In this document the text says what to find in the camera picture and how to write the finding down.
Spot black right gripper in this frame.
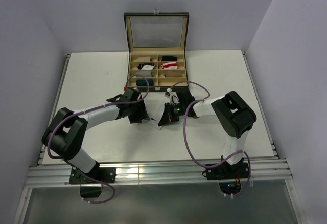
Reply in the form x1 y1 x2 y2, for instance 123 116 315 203
159 102 187 126

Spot white sock black stripes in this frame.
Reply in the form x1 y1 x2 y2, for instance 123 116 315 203
149 118 162 130

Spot brown ribbed sock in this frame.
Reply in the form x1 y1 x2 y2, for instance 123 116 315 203
164 70 184 78

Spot red white striped sock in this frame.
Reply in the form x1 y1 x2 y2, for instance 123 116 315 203
161 62 178 70

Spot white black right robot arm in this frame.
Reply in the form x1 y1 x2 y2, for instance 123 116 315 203
158 88 256 178

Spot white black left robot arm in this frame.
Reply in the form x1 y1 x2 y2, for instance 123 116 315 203
41 87 149 183

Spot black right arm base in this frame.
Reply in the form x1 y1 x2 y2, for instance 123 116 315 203
202 158 251 197

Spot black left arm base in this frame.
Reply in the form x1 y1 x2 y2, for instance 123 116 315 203
69 167 116 203

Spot rolled teal sock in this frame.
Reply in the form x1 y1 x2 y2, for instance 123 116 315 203
136 79 154 86

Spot rolled grey sock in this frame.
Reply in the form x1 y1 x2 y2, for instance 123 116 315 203
136 70 155 77

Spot rolled black white sock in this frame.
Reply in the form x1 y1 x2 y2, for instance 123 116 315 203
137 63 156 70

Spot black compartment storage box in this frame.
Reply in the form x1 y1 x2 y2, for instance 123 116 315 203
124 9 190 92

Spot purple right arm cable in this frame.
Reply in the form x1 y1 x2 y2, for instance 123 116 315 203
166 80 252 198

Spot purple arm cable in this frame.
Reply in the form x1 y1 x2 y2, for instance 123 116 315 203
46 74 150 205
166 80 252 198

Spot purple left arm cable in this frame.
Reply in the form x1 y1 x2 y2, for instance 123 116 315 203
46 74 150 205

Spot aluminium table frame rail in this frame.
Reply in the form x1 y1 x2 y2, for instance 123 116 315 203
24 158 293 188

